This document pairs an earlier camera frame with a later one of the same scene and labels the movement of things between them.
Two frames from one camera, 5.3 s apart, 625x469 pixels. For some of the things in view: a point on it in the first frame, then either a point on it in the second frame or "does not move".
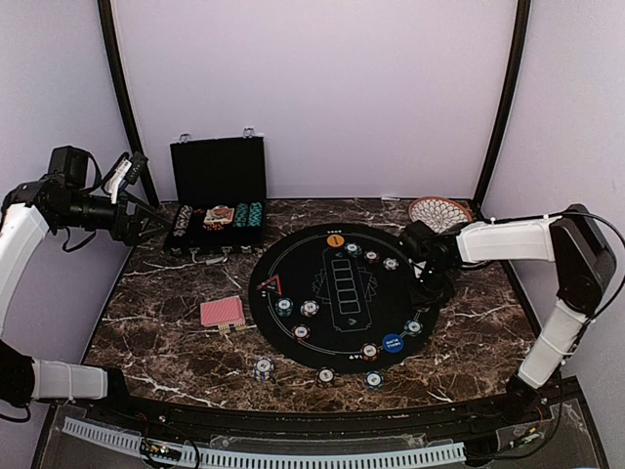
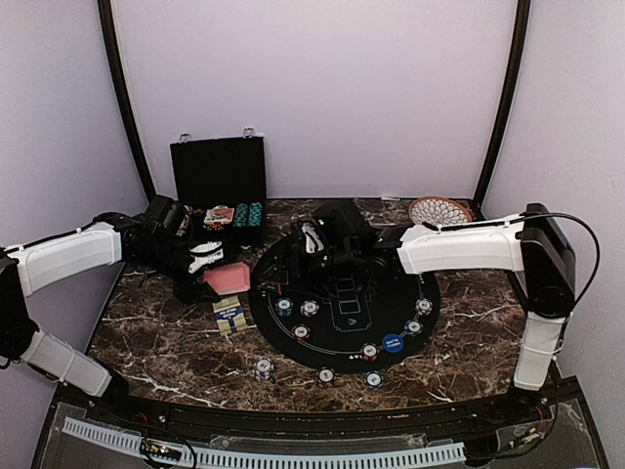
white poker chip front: [326, 375] does not move
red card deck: [223, 312] to [229, 278]
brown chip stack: [301, 332] does not move
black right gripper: [418, 299] to [281, 276]
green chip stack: [283, 306] does not move
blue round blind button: [393, 343] does not move
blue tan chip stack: [310, 308] does not move
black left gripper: [130, 234] to [191, 291]
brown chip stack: [369, 351] does not move
